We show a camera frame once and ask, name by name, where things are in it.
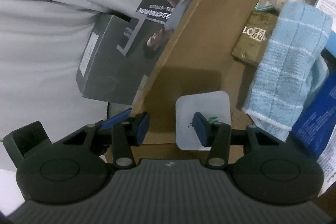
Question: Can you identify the white wet wipe packet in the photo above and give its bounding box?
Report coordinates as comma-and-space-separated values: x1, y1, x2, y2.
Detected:
175, 91, 231, 151

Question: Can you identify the light blue checked towel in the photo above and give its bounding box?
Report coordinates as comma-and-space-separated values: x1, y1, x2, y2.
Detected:
242, 1, 333, 141

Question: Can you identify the cardboard box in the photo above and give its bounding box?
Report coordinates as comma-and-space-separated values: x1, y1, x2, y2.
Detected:
132, 0, 259, 160

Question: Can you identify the dark printed product box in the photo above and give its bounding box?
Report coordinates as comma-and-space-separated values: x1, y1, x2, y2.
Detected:
76, 0, 193, 105

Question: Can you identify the brown paper package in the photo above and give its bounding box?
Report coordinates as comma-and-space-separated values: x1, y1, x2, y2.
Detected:
231, 9, 278, 67

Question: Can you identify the blue boxed pack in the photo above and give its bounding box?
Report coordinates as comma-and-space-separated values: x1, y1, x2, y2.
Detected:
291, 32, 335, 159

